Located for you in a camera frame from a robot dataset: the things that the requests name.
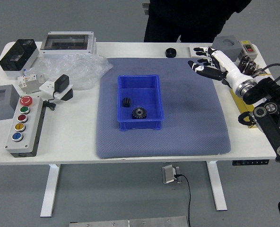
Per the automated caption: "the grey-blue mat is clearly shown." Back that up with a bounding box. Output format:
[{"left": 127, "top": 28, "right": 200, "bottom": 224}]
[{"left": 95, "top": 57, "right": 232, "bottom": 159}]

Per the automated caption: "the silver floor socket box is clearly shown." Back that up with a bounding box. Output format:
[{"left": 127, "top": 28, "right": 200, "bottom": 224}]
[{"left": 162, "top": 165, "right": 182, "bottom": 184}]

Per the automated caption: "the grey block with square hole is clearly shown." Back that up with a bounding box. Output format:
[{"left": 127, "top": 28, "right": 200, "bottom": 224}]
[{"left": 0, "top": 84, "right": 21, "bottom": 122}]

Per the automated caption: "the black round nut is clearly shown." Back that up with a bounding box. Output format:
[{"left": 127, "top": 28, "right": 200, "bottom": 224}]
[{"left": 165, "top": 47, "right": 178, "bottom": 58}]

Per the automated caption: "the grey switch box red button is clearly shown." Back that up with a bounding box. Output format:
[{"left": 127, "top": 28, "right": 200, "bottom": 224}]
[{"left": 238, "top": 39, "right": 259, "bottom": 60}]

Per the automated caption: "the white circuit breaker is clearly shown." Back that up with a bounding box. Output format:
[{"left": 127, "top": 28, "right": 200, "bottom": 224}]
[{"left": 17, "top": 72, "right": 46, "bottom": 94}]

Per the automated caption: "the black-lidded enclosure box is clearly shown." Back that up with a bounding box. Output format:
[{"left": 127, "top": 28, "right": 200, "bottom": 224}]
[{"left": 0, "top": 39, "right": 40, "bottom": 78}]

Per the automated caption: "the black socket base block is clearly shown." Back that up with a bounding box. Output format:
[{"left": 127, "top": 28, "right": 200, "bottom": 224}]
[{"left": 57, "top": 88, "right": 74, "bottom": 102}]

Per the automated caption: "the grey distribution box clear window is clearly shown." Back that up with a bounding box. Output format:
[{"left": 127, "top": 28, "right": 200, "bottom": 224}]
[{"left": 40, "top": 31, "right": 97, "bottom": 59}]

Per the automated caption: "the black table height controller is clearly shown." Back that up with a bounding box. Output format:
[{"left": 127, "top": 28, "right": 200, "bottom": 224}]
[{"left": 232, "top": 159, "right": 270, "bottom": 166}]

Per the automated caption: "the clear plastic bag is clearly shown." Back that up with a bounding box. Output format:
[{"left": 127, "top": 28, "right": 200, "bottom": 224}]
[{"left": 24, "top": 52, "right": 114, "bottom": 91}]

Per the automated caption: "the yellow white cardboard box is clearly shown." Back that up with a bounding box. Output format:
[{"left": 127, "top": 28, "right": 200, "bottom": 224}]
[{"left": 229, "top": 87, "right": 259, "bottom": 130}]

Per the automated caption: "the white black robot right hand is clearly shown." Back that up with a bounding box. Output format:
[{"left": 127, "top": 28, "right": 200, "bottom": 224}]
[{"left": 188, "top": 46, "right": 253, "bottom": 89}]

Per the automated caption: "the grey push-button control station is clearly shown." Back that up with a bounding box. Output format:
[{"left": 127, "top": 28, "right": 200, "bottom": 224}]
[{"left": 5, "top": 95, "right": 45, "bottom": 158}]

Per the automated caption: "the black adapter cord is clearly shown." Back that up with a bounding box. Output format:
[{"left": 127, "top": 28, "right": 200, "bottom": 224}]
[{"left": 42, "top": 91, "right": 58, "bottom": 111}]

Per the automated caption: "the white wall switch panel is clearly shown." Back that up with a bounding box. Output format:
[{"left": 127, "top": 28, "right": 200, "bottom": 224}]
[{"left": 189, "top": 44, "right": 211, "bottom": 59}]

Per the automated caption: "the black power adapter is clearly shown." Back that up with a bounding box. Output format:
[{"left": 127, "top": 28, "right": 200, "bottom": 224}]
[{"left": 53, "top": 74, "right": 70, "bottom": 94}]

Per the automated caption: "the small black gear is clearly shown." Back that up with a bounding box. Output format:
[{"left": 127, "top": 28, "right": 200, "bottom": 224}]
[{"left": 121, "top": 96, "right": 132, "bottom": 108}]

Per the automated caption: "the white table leg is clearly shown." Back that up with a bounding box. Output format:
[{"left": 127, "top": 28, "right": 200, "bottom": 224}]
[
  {"left": 40, "top": 164, "right": 61, "bottom": 218},
  {"left": 206, "top": 160, "right": 228, "bottom": 211}
]

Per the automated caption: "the black floor cable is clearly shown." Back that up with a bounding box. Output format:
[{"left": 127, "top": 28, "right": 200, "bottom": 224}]
[{"left": 175, "top": 174, "right": 192, "bottom": 225}]

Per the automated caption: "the blue plastic box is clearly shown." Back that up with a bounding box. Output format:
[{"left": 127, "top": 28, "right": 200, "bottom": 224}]
[{"left": 117, "top": 74, "right": 166, "bottom": 131}]

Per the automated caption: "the big black gear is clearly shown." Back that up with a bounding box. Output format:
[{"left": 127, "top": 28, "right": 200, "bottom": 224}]
[{"left": 131, "top": 106, "right": 147, "bottom": 120}]

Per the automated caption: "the grey block with round hole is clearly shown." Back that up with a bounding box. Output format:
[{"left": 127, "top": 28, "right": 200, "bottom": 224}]
[{"left": 211, "top": 35, "right": 244, "bottom": 61}]

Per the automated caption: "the person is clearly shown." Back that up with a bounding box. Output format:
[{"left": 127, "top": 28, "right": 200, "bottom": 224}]
[{"left": 143, "top": 0, "right": 252, "bottom": 43}]

